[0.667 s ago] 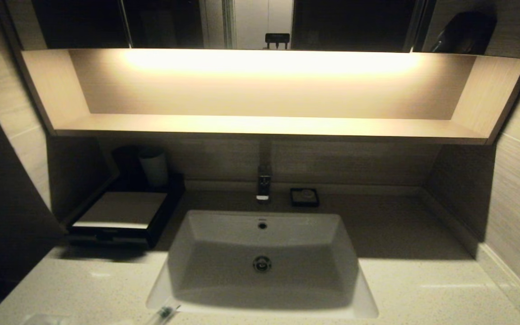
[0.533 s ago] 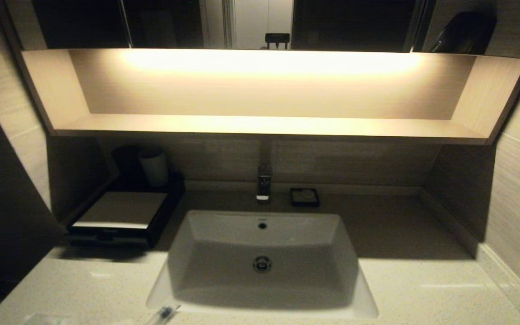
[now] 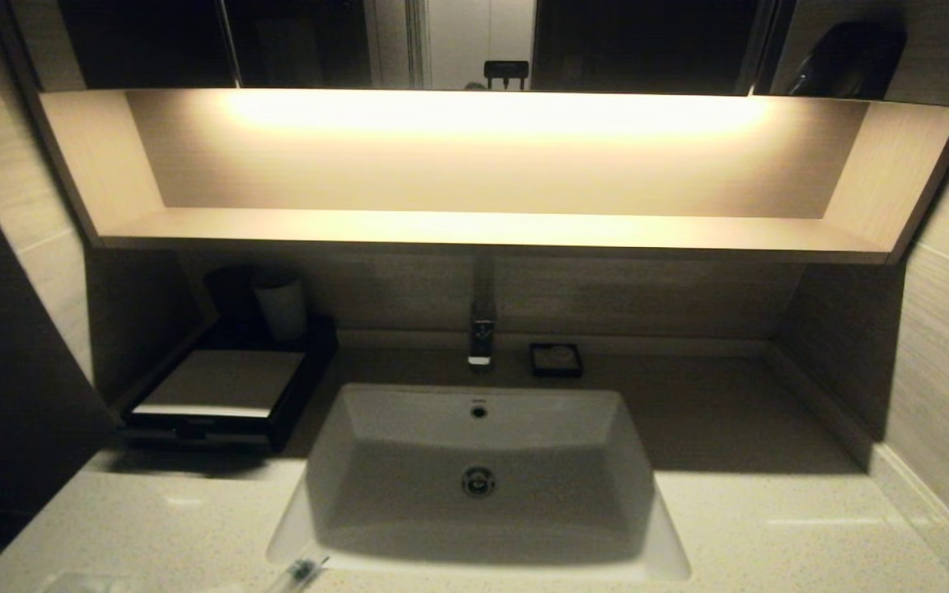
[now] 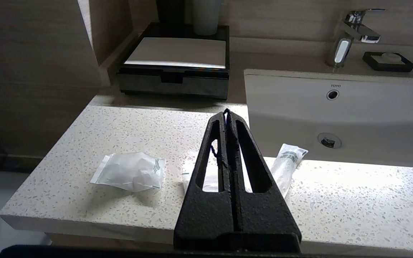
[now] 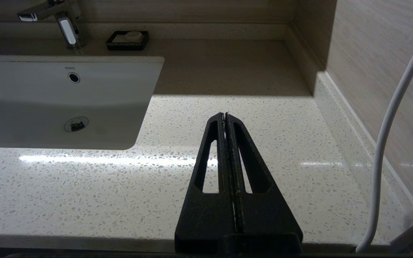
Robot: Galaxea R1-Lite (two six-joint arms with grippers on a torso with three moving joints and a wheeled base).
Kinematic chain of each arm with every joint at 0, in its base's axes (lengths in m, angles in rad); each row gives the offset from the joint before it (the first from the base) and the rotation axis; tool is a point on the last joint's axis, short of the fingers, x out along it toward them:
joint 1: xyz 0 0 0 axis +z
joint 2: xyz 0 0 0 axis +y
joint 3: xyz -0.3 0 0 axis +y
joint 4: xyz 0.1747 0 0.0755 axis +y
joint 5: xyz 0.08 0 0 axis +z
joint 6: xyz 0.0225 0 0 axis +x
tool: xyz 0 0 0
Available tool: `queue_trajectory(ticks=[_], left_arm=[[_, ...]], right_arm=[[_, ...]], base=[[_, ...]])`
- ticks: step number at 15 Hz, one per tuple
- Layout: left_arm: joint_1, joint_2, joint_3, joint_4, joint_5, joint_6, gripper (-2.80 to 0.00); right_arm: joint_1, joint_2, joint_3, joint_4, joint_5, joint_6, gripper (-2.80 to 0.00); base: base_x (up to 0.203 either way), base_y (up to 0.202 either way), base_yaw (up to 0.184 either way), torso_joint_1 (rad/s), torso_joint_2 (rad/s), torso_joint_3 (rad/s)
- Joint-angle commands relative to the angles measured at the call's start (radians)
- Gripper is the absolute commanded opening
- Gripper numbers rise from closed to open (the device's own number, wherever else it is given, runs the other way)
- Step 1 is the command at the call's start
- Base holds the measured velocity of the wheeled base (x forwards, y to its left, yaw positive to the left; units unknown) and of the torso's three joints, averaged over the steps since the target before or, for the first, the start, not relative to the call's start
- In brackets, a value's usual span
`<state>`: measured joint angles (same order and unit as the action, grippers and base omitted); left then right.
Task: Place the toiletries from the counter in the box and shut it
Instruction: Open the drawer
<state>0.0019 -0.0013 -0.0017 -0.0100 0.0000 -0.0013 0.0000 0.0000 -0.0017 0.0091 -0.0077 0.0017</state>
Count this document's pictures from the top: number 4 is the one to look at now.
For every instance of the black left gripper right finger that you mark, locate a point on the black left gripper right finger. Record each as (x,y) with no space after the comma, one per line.
(264,218)

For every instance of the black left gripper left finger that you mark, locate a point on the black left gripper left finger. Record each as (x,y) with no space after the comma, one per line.
(206,218)

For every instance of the white green toiletry packet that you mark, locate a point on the white green toiletry packet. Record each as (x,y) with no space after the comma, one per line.
(210,182)

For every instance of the clear toothbrush packet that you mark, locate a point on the clear toothbrush packet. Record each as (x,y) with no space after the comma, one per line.
(285,168)

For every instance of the clear bagged shower cap packet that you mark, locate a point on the clear bagged shower cap packet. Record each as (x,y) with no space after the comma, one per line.
(127,172)

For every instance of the chrome sink drain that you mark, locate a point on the chrome sink drain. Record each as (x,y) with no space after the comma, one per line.
(329,141)

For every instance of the white ceramic sink basin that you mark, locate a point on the white ceramic sink basin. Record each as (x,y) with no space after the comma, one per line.
(371,114)

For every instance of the chrome faucet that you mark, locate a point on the chrome faucet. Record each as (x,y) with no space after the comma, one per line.
(342,50)

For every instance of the black soap dish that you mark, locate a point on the black soap dish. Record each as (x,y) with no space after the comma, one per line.
(371,62)

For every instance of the white cup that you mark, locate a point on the white cup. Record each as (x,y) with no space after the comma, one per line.
(206,18)

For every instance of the white soap bar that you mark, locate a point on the white soap bar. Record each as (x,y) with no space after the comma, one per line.
(391,58)

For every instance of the black cup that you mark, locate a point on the black cup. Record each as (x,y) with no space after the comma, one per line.
(170,12)

